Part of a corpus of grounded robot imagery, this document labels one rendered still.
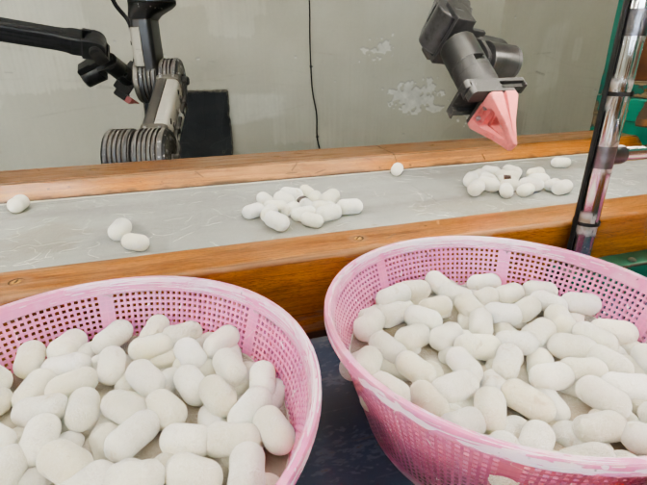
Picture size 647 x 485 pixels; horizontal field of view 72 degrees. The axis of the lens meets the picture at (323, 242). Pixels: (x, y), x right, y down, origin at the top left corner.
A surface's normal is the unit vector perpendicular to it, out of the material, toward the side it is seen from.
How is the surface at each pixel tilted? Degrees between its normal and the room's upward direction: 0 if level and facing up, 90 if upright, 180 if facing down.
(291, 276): 90
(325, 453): 0
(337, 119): 90
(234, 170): 45
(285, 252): 0
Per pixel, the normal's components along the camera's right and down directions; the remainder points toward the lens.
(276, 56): 0.24, 0.39
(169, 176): 0.20, -0.38
